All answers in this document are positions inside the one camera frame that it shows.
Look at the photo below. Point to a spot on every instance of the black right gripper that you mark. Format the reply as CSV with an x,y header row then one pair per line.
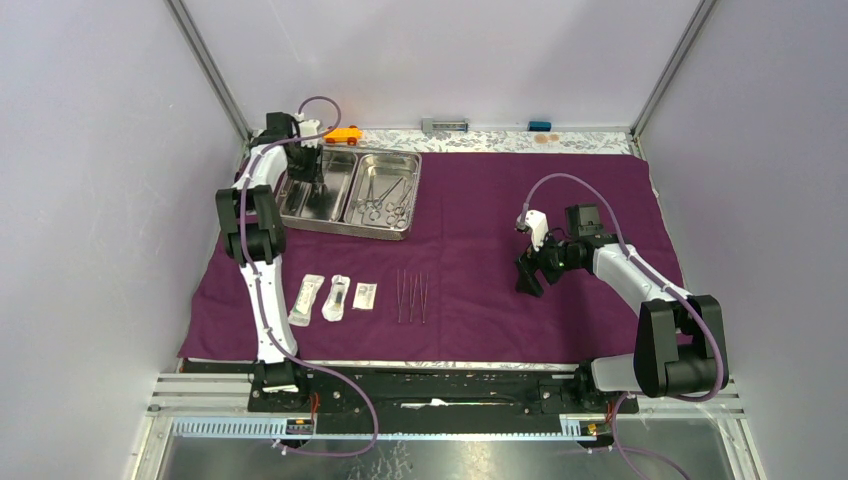
x,y
527,265

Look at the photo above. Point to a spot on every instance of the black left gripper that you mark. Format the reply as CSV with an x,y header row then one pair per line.
x,y
311,173

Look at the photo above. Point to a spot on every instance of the perforated steel instrument tray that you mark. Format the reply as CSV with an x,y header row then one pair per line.
x,y
329,207

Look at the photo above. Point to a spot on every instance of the purple cloth wrap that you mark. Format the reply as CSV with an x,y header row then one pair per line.
x,y
463,235

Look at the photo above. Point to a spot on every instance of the steel tweezers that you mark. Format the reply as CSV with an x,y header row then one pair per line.
x,y
424,293
401,284

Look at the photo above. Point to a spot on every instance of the steel scalpel handle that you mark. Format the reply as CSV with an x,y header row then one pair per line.
x,y
412,296

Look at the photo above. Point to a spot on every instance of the small white sterile packet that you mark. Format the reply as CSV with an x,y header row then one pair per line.
x,y
364,296

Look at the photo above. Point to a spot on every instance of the long white sterile packet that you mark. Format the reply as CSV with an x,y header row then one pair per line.
x,y
300,314

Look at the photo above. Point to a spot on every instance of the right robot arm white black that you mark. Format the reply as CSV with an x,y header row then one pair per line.
x,y
679,347

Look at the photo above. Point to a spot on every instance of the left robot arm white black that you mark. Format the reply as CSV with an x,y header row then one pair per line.
x,y
254,237

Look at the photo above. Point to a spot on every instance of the steel surgical forceps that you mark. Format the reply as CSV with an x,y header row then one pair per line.
x,y
371,205

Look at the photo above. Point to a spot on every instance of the orange toy car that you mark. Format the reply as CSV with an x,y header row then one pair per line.
x,y
349,136

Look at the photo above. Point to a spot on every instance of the blue plastic block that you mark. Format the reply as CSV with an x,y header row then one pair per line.
x,y
539,126

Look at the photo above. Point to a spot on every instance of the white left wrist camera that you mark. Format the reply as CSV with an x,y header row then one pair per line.
x,y
308,130

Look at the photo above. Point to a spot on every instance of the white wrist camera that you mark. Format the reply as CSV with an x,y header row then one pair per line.
x,y
535,224
308,130

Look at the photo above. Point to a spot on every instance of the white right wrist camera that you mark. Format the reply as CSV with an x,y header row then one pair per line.
x,y
535,224

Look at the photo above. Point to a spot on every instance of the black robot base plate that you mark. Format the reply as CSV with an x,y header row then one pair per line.
x,y
410,401

